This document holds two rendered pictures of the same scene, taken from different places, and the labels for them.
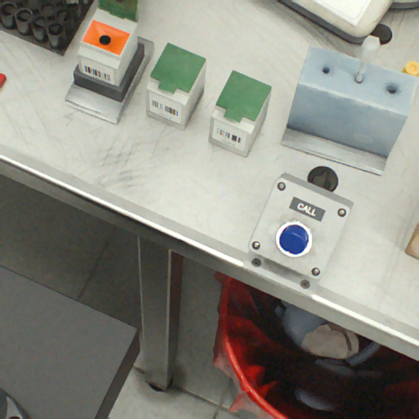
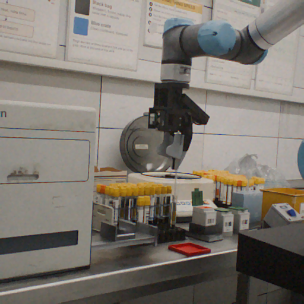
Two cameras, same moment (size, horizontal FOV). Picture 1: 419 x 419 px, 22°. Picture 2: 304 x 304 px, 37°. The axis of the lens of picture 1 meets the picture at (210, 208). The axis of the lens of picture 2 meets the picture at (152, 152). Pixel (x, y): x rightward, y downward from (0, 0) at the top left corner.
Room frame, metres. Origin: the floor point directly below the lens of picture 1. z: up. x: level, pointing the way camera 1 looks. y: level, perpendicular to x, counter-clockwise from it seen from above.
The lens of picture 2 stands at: (-0.03, 1.15, 1.14)
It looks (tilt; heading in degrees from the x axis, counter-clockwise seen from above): 3 degrees down; 303
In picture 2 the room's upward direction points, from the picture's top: 3 degrees clockwise
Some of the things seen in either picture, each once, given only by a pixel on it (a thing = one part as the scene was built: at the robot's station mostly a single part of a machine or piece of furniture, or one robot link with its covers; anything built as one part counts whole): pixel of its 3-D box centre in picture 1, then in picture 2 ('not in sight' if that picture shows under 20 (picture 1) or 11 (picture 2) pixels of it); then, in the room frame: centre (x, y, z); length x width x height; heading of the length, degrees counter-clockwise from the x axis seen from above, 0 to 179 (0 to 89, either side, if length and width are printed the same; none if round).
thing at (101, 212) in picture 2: not in sight; (133, 215); (0.66, 0.17, 0.91); 0.20 x 0.10 x 0.07; 72
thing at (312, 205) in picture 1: (308, 207); (277, 218); (0.35, -0.09, 0.92); 0.13 x 0.07 x 0.08; 162
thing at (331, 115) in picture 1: (349, 105); (246, 209); (0.45, -0.11, 0.92); 0.10 x 0.07 x 0.10; 79
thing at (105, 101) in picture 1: (110, 67); (203, 230); (0.48, 0.11, 0.89); 0.09 x 0.05 x 0.04; 165
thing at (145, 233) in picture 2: not in sight; (108, 235); (0.54, 0.42, 0.92); 0.21 x 0.07 x 0.05; 72
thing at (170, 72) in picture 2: not in sight; (176, 75); (0.54, 0.18, 1.28); 0.08 x 0.08 x 0.05
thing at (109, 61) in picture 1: (108, 53); (203, 219); (0.48, 0.11, 0.92); 0.05 x 0.04 x 0.06; 165
